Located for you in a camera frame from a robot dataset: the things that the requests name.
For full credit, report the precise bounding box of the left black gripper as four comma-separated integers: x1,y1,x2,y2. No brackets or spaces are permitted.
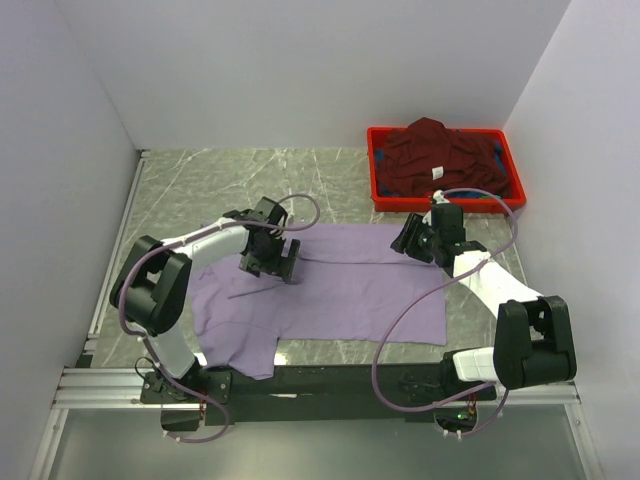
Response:
240,233,299,284

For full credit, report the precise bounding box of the dark red t shirt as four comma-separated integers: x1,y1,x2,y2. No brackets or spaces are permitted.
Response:
375,117,510,198

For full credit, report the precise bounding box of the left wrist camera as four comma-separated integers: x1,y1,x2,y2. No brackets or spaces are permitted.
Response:
249,196,288,226

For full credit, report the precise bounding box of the red plastic bin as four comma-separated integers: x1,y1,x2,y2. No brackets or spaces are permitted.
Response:
366,125,528,215

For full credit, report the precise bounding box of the aluminium front rail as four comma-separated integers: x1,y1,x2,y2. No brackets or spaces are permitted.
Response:
51,368,581,410

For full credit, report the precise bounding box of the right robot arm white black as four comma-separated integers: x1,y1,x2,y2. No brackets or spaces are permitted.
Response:
391,205,577,399

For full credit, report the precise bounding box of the lavender t shirt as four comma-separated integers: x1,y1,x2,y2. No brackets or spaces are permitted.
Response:
189,224,446,380

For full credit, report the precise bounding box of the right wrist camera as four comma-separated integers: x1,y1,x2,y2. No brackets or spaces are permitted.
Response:
430,190,464,235

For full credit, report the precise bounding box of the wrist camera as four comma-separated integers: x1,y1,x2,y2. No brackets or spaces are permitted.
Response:
430,190,464,235
249,196,288,226

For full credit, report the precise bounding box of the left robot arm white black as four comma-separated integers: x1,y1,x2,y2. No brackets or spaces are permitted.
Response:
110,210,300,402

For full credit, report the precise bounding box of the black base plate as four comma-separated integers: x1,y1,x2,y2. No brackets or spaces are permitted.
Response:
140,361,480,431

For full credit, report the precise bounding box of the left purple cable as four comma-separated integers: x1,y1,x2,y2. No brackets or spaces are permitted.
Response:
115,193,321,443

